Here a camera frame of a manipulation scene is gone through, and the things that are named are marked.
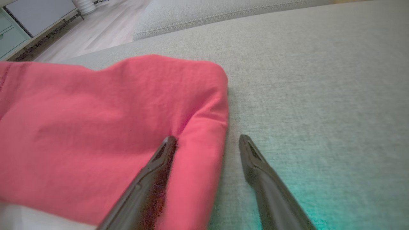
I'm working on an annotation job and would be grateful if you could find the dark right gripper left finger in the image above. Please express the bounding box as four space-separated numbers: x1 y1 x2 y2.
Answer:
96 135 178 230

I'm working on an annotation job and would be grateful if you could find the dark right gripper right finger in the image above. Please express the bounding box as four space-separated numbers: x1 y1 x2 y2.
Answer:
239 134 317 230

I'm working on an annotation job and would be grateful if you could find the red white sports garment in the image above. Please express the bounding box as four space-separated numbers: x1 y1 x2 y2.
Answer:
0 54 229 230

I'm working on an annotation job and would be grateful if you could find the grey fabric sofa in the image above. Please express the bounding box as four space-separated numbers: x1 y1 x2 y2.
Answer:
60 0 409 230

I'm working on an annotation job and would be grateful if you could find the grey sofa back cushion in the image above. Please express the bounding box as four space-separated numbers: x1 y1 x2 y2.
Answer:
132 0 333 41

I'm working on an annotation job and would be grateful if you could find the white ribbed round object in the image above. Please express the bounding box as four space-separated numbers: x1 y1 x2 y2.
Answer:
72 0 98 16

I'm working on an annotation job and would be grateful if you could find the pale green drawer cabinet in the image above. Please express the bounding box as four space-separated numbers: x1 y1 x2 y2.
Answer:
0 0 85 61

